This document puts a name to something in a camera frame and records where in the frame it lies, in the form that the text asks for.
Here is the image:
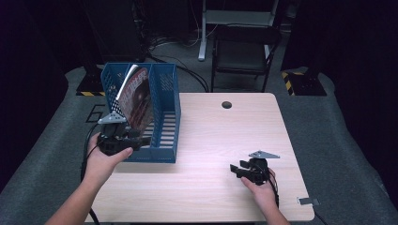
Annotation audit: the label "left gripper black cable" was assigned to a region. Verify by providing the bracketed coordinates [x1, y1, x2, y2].
[80, 123, 101, 225]

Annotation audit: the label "black floor cables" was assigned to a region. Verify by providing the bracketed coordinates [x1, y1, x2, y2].
[146, 37, 210, 93]

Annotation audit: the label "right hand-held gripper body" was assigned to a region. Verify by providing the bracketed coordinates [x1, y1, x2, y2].
[246, 150, 281, 186]

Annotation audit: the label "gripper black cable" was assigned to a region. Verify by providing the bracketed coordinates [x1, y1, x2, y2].
[80, 123, 101, 225]
[266, 170, 281, 209]

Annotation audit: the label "black folding chair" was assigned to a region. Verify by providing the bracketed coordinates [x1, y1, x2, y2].
[210, 25, 282, 93]

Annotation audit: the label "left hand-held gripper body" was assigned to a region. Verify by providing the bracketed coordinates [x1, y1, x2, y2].
[97, 112, 142, 157]

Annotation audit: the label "white metal stand frame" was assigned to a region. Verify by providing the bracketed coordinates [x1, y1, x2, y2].
[197, 0, 280, 62]

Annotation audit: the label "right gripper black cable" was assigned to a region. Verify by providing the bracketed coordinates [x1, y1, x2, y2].
[266, 170, 281, 209]

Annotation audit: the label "blue plastic file rack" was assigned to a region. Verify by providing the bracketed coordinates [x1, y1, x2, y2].
[100, 62, 182, 164]

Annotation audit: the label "person's right hand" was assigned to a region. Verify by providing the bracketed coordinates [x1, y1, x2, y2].
[240, 168, 278, 204]

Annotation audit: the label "striped-edge black stand base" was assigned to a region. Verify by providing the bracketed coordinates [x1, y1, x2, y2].
[281, 69, 328, 97]
[75, 66, 106, 98]

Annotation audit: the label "dark equipment cabinet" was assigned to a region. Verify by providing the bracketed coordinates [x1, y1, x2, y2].
[79, 0, 148, 64]

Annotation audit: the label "person's left hand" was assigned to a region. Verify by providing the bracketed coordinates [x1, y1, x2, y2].
[84, 132, 134, 186]

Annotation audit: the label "glossy illustrated magazine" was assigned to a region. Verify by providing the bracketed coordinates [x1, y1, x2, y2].
[115, 64, 155, 136]

